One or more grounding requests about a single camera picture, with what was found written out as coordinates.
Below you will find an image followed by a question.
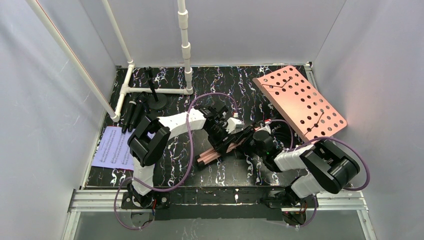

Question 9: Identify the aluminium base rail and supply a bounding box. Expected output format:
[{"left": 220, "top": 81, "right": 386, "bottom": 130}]
[{"left": 62, "top": 186, "right": 376, "bottom": 240}]

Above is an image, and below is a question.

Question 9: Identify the white PVC pipe frame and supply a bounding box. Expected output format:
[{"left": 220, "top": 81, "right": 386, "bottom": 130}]
[{"left": 24, "top": 0, "right": 195, "bottom": 123}]

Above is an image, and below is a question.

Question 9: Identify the black microphone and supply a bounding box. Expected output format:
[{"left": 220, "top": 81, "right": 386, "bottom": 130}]
[
  {"left": 128, "top": 92, "right": 147, "bottom": 132},
  {"left": 121, "top": 92, "right": 139, "bottom": 134}
]

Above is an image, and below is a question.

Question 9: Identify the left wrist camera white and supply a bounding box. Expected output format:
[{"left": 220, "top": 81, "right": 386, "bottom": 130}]
[{"left": 226, "top": 112, "right": 244, "bottom": 134}]

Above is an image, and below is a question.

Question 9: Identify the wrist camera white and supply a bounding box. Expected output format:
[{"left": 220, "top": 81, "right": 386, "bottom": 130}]
[
  {"left": 226, "top": 112, "right": 244, "bottom": 134},
  {"left": 259, "top": 119, "right": 271, "bottom": 133}
]

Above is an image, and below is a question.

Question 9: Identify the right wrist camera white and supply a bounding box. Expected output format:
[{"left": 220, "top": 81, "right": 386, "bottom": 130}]
[{"left": 259, "top": 119, "right": 271, "bottom": 133}]

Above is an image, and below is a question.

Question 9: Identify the white sheet music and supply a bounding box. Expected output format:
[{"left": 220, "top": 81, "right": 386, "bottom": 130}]
[{"left": 91, "top": 126, "right": 134, "bottom": 170}]

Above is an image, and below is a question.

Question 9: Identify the pink tripod music stand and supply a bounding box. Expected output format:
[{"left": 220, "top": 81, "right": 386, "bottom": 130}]
[{"left": 193, "top": 65, "right": 348, "bottom": 171}]

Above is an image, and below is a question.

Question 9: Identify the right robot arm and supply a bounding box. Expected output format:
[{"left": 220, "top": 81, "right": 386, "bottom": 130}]
[{"left": 241, "top": 127, "right": 361, "bottom": 207}]

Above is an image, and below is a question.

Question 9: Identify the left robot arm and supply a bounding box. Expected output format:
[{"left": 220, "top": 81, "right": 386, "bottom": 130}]
[{"left": 125, "top": 106, "right": 244, "bottom": 208}]

